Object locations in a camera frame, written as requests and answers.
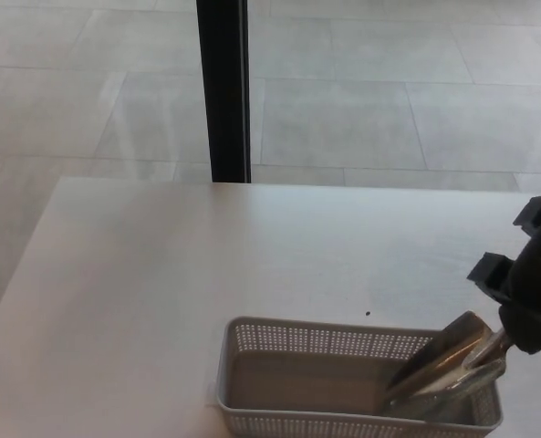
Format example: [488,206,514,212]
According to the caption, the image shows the black vertical window frame post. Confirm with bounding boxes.
[195,0,252,184]

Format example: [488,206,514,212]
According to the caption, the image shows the grey perforated plastic basket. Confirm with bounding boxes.
[213,316,504,438]

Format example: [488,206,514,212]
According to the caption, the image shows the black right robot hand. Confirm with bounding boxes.
[466,193,541,356]

